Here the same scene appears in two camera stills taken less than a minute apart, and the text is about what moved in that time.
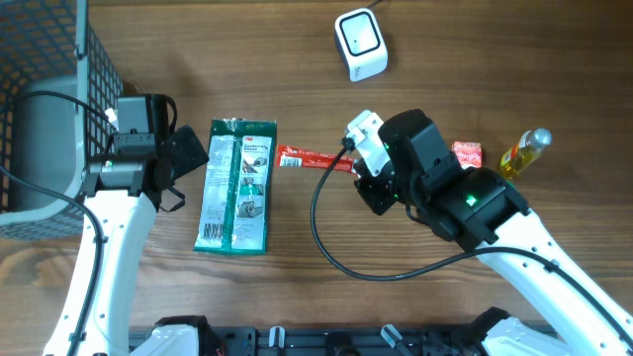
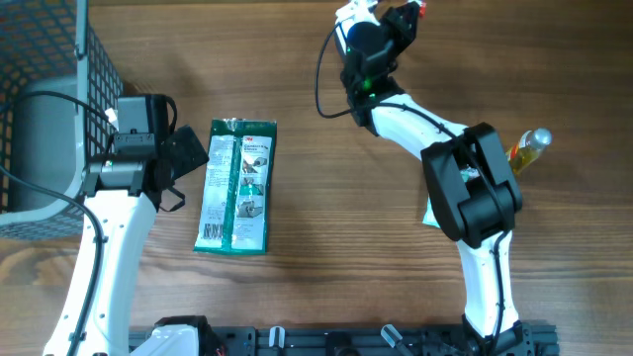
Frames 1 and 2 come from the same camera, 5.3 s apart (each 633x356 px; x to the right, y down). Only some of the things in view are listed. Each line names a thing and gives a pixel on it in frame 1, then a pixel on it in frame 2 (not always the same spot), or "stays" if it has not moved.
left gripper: x=185 y=148 stays
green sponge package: x=236 y=193 stays
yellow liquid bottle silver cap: x=520 y=155 stays
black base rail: x=348 y=340 stays
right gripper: x=380 y=201 -> x=402 y=36
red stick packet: x=291 y=156 -> x=422 y=9
